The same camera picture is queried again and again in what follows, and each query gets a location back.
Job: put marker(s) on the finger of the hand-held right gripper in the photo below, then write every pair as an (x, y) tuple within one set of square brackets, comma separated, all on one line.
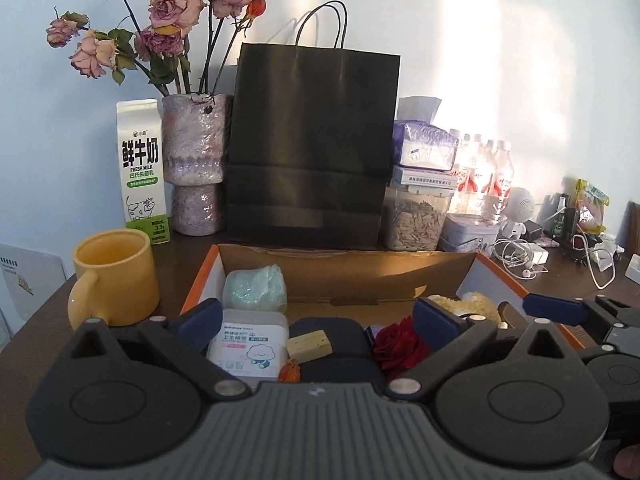
[(555, 309)]

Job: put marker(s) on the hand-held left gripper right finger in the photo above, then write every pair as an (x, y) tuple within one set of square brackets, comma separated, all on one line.
[(435, 325)]

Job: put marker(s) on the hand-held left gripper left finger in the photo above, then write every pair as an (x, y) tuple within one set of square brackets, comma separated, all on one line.
[(200, 322)]

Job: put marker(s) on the red fabric rose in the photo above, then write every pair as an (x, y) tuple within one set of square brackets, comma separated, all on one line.
[(397, 347)]

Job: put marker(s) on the yellow white sheep plush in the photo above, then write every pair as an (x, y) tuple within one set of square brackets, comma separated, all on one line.
[(480, 305)]

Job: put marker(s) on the white cotton swab box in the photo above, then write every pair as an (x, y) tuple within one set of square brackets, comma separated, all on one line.
[(250, 345)]

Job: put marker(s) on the pale green plastic bag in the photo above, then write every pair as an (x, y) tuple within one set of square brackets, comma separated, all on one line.
[(255, 290)]

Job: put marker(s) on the dark blue glasses case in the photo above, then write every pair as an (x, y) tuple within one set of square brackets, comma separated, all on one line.
[(345, 340)]

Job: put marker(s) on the red cardboard box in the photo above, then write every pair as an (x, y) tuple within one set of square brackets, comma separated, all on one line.
[(350, 275)]

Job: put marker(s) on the orange small object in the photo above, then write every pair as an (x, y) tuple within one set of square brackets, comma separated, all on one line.
[(290, 372)]

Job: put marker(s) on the tan wooden block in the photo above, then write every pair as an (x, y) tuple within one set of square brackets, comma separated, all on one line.
[(310, 346)]

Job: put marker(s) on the person's right hand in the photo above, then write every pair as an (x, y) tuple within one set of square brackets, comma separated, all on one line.
[(629, 464)]

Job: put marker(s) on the white earphones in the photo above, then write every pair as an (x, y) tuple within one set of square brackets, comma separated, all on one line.
[(527, 273)]

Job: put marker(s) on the white power adapter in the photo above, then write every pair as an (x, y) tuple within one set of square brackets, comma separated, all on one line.
[(539, 255)]

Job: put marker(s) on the black power adapter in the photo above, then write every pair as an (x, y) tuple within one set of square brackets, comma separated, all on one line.
[(532, 232)]

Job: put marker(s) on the dark green bottle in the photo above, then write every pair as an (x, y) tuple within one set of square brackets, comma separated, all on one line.
[(561, 220)]

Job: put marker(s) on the white charging dock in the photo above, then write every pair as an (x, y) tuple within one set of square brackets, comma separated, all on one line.
[(634, 267)]

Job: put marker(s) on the yellow mug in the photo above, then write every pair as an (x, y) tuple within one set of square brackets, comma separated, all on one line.
[(120, 280)]

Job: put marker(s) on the white printed tin box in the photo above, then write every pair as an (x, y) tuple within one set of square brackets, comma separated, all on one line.
[(467, 235)]

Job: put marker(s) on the clear jar of seeds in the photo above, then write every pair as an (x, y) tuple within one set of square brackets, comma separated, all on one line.
[(415, 220)]

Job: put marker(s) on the white robot-shaped fan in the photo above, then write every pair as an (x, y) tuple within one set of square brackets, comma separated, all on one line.
[(520, 205)]

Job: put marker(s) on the yellow pink snack bag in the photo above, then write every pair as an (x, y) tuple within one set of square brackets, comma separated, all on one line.
[(592, 205)]

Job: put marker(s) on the white flat box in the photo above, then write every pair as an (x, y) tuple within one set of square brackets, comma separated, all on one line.
[(425, 176)]

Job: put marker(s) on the pack of water bottles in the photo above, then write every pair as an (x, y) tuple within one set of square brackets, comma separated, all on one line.
[(480, 175)]

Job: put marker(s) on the white green milk carton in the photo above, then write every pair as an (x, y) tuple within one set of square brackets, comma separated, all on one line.
[(142, 170)]

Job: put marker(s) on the purple glitter vase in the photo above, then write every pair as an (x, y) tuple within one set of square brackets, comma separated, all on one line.
[(195, 150)]

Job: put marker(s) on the white sign board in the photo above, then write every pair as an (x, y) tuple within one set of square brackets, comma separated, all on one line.
[(30, 280)]

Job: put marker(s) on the purple tissue pack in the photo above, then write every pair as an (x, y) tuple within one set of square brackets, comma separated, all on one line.
[(425, 147)]

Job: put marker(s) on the black paper bag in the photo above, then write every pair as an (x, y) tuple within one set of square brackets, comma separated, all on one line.
[(310, 150)]

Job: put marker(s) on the dried pink rose bouquet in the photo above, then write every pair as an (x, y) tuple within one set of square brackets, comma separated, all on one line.
[(170, 7)]

